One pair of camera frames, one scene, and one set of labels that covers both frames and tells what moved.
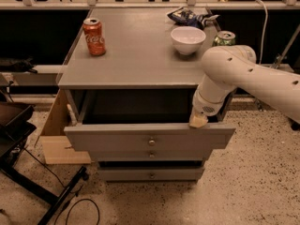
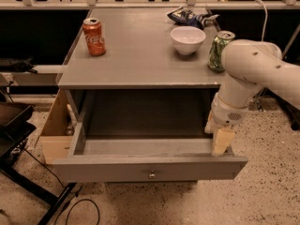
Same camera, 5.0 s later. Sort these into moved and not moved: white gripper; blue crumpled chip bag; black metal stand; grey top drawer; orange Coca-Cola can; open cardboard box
Moved: grey top drawer; white gripper
Not moved: blue crumpled chip bag; open cardboard box; orange Coca-Cola can; black metal stand
